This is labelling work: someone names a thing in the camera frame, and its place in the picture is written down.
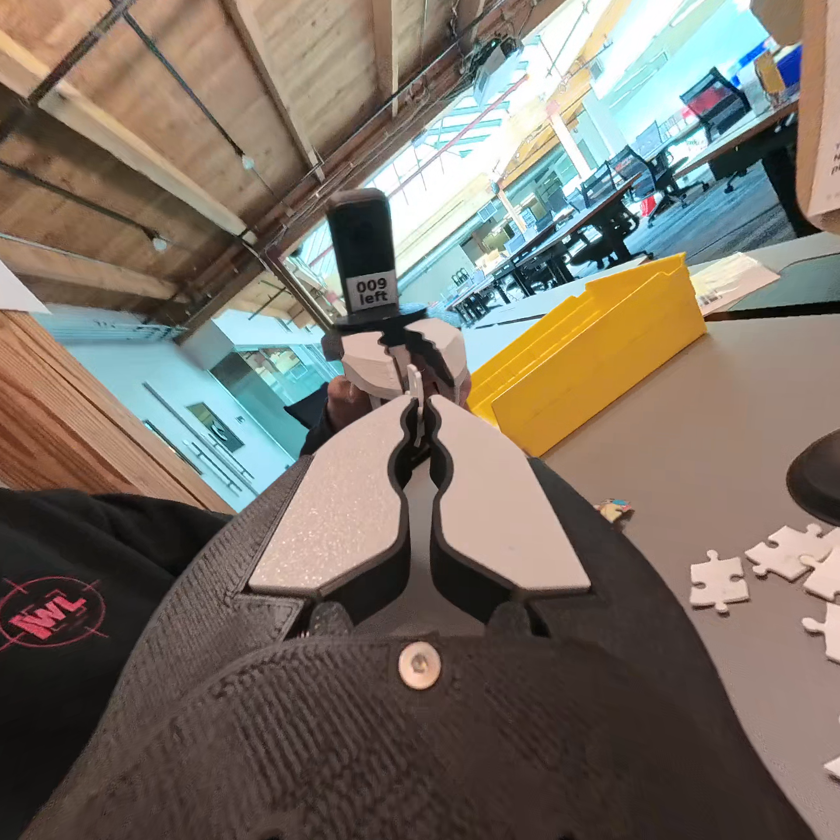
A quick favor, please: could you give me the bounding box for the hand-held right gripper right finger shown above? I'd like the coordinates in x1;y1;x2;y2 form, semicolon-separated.
425;394;593;626

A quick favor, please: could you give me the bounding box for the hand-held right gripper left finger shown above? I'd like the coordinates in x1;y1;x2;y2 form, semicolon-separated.
248;395;427;626

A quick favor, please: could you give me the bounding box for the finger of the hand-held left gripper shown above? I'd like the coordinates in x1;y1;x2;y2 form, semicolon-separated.
407;317;471;398
322;327;411;403

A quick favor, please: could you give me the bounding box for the yellow plastic bin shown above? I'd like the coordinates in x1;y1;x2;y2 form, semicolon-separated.
467;252;708;458

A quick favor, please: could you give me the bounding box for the pile of white puzzle pieces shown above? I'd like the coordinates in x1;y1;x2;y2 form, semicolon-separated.
689;523;840;780

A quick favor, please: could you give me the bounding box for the person's left hand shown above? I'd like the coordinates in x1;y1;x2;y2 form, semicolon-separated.
327;377;378;435

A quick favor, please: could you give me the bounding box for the long dark office desk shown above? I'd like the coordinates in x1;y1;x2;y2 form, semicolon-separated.
499;174;647;296

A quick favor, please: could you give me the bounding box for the grey ceiling unit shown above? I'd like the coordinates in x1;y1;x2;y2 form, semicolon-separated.
469;38;529;106

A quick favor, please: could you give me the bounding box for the white barcode paper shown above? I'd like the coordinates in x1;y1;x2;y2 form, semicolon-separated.
688;254;780;317

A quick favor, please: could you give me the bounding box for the black round stand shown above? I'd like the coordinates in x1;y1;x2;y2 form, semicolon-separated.
786;430;840;527

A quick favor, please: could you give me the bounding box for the wooden office desk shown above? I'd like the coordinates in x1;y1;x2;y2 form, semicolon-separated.
675;98;803;194

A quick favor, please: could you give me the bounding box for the black desk pad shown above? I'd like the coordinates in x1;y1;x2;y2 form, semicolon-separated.
725;255;840;315

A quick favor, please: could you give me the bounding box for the wooden instruction board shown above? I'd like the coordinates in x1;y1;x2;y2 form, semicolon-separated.
796;0;840;235

